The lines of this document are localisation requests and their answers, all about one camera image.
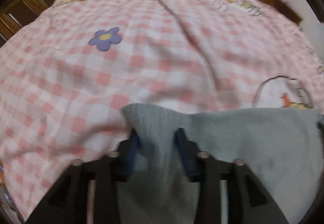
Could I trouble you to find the grey knit pants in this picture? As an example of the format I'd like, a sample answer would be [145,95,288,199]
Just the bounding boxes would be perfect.
[118,104,323,223]

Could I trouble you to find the pink checkered bed sheet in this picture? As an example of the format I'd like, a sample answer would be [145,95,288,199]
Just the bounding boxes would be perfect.
[1,0,323,221]

